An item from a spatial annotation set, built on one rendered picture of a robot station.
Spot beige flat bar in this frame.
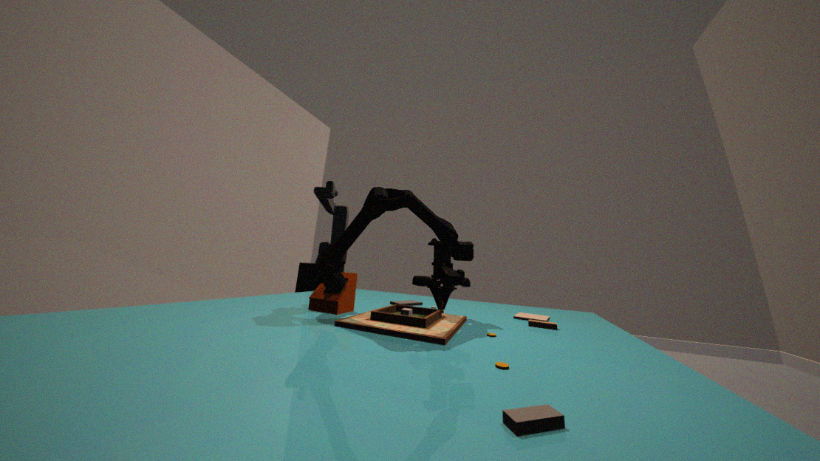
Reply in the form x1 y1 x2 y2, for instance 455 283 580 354
513 313 550 321

